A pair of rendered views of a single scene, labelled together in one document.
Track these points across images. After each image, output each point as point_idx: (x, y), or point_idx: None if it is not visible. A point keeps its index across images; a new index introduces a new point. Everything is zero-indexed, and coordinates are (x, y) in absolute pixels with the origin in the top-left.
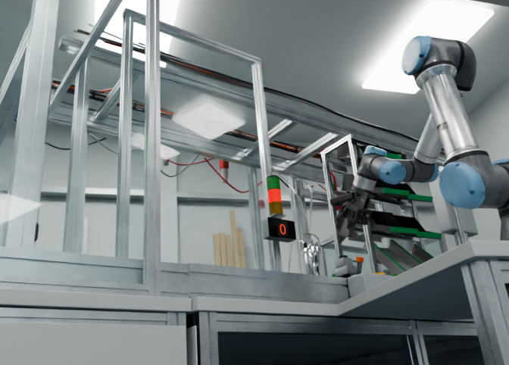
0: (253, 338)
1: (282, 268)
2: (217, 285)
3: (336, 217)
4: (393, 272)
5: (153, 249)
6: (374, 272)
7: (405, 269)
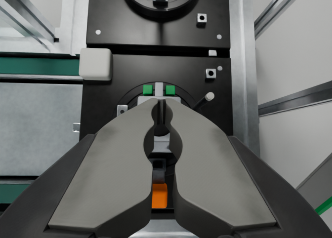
0: None
1: None
2: None
3: (0, 220)
4: (331, 158)
5: None
6: (320, 97)
7: (323, 211)
